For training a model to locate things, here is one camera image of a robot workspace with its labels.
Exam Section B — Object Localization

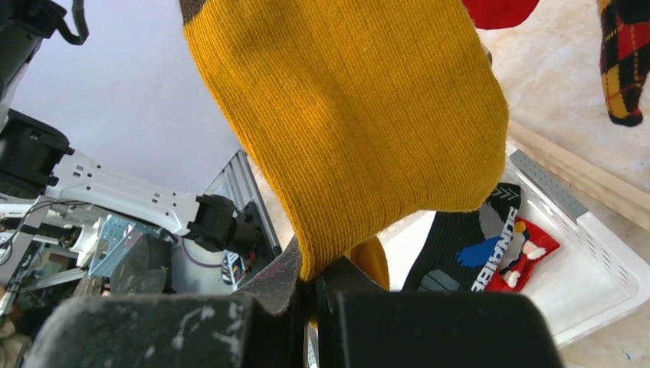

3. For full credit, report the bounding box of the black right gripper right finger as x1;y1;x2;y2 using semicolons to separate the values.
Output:
317;258;563;367

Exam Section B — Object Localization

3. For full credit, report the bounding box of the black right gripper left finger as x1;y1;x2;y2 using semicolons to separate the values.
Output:
25;240;307;367

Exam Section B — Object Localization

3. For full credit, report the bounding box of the black blue sock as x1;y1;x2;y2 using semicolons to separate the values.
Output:
402;182;522;292

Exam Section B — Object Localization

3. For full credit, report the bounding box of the red character sock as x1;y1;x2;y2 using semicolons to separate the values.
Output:
484;216;560;292

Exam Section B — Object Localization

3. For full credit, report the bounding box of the mustard striped sock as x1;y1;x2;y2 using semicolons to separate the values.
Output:
179;1;508;281

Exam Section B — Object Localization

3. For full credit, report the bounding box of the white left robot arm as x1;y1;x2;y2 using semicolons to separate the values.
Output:
1;1;263;256

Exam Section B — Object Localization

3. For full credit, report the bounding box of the white plastic basket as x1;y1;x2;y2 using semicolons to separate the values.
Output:
376;142;650;349

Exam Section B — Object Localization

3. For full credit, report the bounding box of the red white patterned sock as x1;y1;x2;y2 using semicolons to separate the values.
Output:
461;0;540;30

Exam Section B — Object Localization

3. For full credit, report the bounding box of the argyle red yellow sock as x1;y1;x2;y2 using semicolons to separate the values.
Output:
598;0;649;127

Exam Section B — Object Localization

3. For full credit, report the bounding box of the wooden rack frame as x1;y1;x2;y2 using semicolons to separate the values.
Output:
508;120;649;230

